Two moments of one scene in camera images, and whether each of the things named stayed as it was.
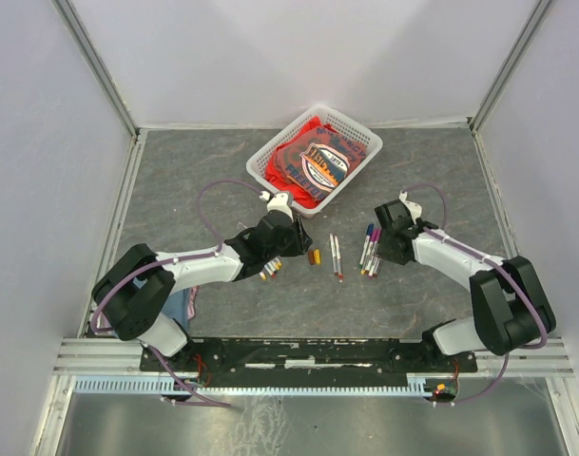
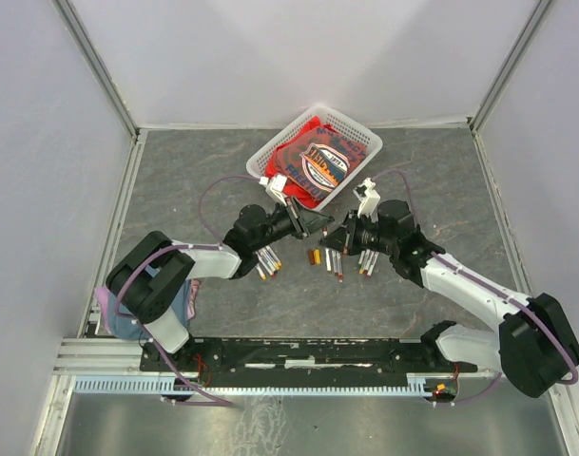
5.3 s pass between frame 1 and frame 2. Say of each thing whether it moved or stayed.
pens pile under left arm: stayed
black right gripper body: moved
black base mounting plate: stayed
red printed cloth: stayed
